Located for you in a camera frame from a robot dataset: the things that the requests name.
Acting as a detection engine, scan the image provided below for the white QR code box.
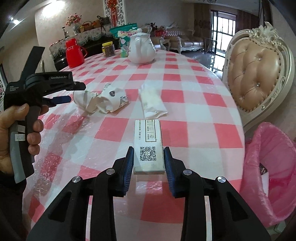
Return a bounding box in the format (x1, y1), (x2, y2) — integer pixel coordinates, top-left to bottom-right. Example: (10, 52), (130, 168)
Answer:
(133, 120), (165, 175)

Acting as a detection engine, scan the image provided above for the flower vase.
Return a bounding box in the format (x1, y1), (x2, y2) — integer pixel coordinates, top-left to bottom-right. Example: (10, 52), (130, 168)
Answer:
(66, 13), (82, 35)

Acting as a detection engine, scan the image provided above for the green snack bag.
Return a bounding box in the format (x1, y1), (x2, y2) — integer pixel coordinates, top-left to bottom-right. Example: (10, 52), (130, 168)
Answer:
(110, 23), (137, 58)

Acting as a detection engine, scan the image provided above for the red thermos jug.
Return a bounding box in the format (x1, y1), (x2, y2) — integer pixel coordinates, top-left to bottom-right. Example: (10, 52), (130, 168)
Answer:
(66, 38), (87, 68)

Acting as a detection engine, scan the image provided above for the black piano with lace cover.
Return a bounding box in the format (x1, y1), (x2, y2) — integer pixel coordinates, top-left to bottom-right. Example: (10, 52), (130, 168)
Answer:
(49, 24), (120, 71)

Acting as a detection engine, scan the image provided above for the printed crushed paper cup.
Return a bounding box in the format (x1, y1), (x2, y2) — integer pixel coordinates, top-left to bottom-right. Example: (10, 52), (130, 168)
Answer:
(96, 83), (128, 114)

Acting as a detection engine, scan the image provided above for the cream leather sofa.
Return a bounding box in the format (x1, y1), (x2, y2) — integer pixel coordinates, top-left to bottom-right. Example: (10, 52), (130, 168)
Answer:
(165, 27), (204, 54)

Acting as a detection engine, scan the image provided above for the cream tufted ornate chair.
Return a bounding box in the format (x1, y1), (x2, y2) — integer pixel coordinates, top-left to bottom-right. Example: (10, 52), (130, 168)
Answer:
(222, 22), (295, 132)

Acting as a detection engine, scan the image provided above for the red chinese knot ornament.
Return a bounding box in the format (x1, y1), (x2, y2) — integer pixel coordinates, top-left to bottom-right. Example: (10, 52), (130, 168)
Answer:
(107, 0), (117, 23)

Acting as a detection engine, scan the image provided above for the white ceramic teapot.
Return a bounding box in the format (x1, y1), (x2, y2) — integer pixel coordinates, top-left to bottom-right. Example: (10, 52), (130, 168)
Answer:
(128, 28), (156, 65)

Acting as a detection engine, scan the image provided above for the red checkered tablecloth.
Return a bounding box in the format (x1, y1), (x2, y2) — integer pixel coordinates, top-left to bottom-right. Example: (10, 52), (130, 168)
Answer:
(23, 51), (245, 232)

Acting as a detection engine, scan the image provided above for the yellow lid snack jar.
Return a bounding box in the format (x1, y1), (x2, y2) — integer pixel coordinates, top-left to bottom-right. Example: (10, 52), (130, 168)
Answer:
(102, 41), (115, 57)

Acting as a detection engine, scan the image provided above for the white plastic wrapper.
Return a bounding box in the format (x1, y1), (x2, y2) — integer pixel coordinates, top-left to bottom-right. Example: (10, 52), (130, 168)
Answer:
(138, 84), (168, 120)

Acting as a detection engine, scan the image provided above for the black cardboard box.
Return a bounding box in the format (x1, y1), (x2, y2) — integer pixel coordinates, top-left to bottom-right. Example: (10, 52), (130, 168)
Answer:
(259, 163), (268, 175)

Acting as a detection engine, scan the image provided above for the crushed white paper cup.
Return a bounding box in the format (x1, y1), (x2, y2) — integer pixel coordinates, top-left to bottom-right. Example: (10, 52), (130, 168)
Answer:
(73, 90), (99, 113)

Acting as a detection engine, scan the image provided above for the left hand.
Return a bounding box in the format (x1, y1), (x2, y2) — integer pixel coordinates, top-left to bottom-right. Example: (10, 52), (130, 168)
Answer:
(0, 104), (44, 174)

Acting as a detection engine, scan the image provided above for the pink lined trash bin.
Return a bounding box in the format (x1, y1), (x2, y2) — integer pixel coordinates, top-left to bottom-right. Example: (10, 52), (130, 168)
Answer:
(240, 123), (295, 227)

